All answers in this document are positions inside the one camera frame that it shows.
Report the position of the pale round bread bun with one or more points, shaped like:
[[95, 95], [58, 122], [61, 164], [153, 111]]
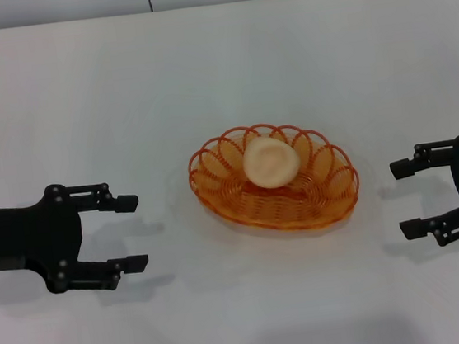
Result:
[[270, 163]]

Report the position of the orange woven plastic basket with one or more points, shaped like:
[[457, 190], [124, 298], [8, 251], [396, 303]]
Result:
[[275, 208]]

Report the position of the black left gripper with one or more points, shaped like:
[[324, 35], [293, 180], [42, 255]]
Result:
[[25, 237]]

